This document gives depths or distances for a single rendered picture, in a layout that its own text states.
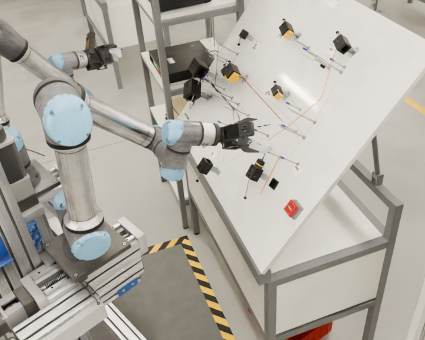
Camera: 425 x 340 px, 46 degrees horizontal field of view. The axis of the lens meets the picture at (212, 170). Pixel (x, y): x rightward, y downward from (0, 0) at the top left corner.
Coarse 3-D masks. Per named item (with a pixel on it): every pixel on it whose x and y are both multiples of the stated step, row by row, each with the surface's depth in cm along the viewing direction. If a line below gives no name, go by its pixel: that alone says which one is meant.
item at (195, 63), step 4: (192, 60) 257; (196, 60) 254; (200, 60) 259; (192, 64) 257; (196, 64) 253; (200, 64) 251; (204, 64) 256; (188, 68) 258; (192, 68) 255; (196, 68) 252; (200, 68) 256; (204, 68) 253; (208, 68) 254; (192, 72) 254; (196, 72) 252; (200, 72) 257; (204, 72) 254; (208, 72) 259; (196, 76) 254; (200, 76) 256; (212, 76) 263; (216, 76) 262
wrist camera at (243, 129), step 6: (228, 126) 153; (234, 126) 151; (240, 126) 150; (246, 126) 149; (252, 126) 149; (222, 132) 154; (228, 132) 153; (234, 132) 151; (240, 132) 150; (246, 132) 149; (252, 132) 149; (222, 138) 154; (228, 138) 152; (234, 138) 151; (240, 138) 152
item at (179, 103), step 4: (180, 96) 312; (176, 100) 310; (180, 100) 309; (184, 100) 308; (176, 104) 307; (180, 104) 306; (184, 104) 305; (176, 108) 305; (180, 108) 303; (176, 112) 303; (180, 112) 301; (176, 116) 302
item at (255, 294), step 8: (224, 224) 245; (224, 232) 250; (224, 240) 255; (232, 240) 238; (224, 248) 260; (232, 248) 243; (232, 256) 247; (240, 256) 232; (232, 264) 252; (240, 264) 236; (240, 272) 240; (248, 272) 225; (240, 280) 244; (248, 280) 229; (248, 288) 233; (256, 288) 219; (248, 296) 237; (256, 296) 223; (256, 304) 227; (256, 312) 231
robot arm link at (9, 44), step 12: (0, 24) 172; (0, 36) 171; (12, 36) 173; (0, 48) 172; (12, 48) 173; (24, 48) 176; (12, 60) 177; (24, 60) 179; (36, 60) 182; (48, 60) 188; (36, 72) 185; (48, 72) 187; (60, 72) 191
